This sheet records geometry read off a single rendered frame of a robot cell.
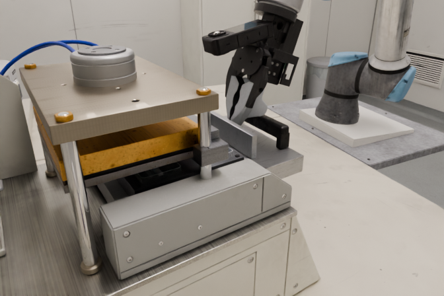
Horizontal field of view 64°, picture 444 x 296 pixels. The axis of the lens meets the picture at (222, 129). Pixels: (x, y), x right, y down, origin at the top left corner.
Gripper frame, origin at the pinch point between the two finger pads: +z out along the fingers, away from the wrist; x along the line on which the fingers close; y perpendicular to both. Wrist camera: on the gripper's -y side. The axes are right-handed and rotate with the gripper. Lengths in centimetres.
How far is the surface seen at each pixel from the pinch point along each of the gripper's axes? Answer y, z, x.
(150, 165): -18.4, 4.5, -10.4
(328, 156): 51, 8, 14
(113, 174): -22.6, 5.8, -10.5
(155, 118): -21.0, -2.1, -13.7
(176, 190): -15.9, 6.2, -13.6
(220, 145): -11.7, 0.0, -13.7
